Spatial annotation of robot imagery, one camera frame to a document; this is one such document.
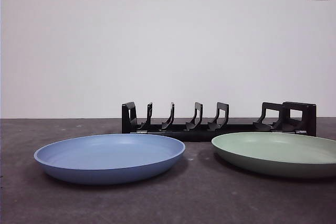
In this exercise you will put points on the blue round plate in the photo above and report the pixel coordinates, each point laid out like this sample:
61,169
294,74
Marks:
110,155

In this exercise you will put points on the green round plate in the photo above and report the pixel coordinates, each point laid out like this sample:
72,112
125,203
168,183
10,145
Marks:
275,153

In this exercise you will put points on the black plate rack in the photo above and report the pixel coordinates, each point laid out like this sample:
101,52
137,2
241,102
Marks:
197,134

